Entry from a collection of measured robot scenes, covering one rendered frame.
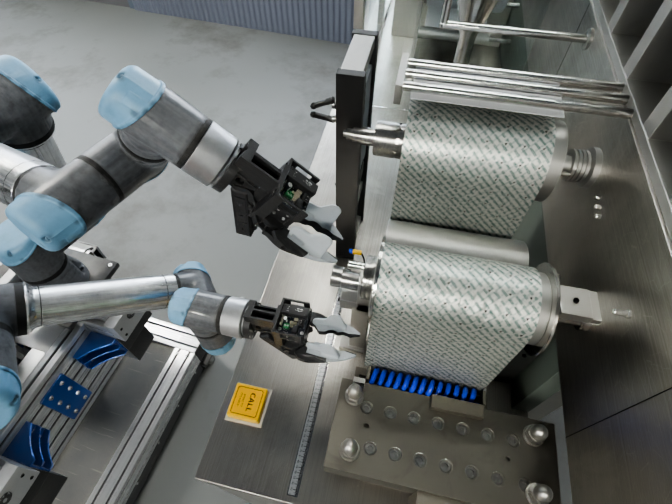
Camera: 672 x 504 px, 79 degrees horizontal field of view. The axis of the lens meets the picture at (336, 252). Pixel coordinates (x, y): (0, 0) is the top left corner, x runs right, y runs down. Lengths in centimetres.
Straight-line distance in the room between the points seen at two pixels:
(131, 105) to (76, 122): 305
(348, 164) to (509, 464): 63
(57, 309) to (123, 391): 102
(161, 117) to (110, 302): 48
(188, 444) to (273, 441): 103
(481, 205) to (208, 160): 48
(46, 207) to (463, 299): 55
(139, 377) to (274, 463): 104
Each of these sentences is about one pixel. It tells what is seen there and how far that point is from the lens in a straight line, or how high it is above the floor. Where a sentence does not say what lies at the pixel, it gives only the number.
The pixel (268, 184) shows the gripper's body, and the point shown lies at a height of 145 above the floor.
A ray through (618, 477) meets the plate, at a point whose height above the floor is 126.
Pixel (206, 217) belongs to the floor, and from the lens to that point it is 252.
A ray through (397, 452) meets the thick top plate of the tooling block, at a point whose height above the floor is 103.
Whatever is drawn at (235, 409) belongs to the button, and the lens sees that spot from 95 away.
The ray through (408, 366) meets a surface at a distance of 82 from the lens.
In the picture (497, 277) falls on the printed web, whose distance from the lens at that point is 65.
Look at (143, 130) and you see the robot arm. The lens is 54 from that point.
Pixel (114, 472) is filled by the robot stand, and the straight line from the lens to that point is 178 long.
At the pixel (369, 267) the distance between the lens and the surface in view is 65.
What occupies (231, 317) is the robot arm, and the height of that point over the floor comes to 115.
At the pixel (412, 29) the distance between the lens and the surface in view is 148.
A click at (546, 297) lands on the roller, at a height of 131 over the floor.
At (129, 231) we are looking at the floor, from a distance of 262.
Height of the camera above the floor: 182
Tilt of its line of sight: 54 degrees down
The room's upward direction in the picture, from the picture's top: straight up
